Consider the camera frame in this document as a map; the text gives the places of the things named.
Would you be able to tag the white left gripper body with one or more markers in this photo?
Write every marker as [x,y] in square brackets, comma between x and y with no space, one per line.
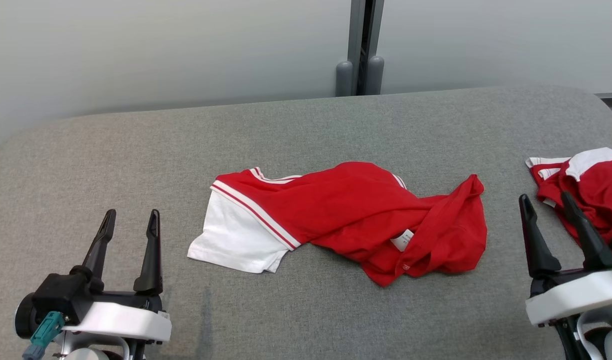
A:
[125,320]

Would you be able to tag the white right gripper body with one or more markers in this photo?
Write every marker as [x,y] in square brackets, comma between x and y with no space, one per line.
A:
[576,295]

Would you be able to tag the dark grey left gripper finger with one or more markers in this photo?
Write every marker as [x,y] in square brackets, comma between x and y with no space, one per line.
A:
[150,270]
[98,260]

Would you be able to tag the red shorts with white stripes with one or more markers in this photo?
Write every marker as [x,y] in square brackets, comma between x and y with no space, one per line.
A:
[601,195]

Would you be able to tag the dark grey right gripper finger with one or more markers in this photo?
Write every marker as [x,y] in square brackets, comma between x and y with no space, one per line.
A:
[596,252]
[541,257]

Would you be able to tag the red shirt with white sleeves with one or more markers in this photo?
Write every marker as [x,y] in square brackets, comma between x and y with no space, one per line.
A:
[346,210]

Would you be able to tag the grey metal partition post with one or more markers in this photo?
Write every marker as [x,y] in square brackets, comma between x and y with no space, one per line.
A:
[356,30]

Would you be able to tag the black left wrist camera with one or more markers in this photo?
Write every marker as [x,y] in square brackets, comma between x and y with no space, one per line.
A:
[60,297]

